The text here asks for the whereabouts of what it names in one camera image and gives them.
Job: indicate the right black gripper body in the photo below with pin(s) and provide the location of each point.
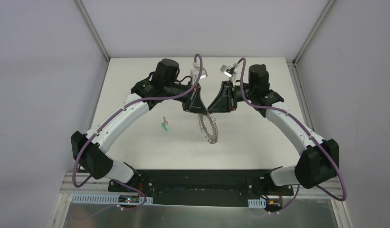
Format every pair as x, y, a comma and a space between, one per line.
230, 98

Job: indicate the green plastic key tag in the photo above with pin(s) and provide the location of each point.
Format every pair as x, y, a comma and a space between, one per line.
164, 126

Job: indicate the metal disc with key rings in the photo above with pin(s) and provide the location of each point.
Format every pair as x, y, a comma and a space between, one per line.
209, 127

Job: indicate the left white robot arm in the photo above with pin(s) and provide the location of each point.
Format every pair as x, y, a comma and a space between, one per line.
89, 149

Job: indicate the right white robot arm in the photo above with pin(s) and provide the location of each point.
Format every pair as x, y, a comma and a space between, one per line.
318, 156

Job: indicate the left controller board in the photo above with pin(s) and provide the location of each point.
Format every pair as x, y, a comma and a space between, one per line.
129, 200

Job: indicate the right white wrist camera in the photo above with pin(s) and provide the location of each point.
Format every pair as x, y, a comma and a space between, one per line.
228, 70

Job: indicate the aluminium frame rail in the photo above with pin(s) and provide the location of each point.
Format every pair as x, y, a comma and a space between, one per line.
92, 29

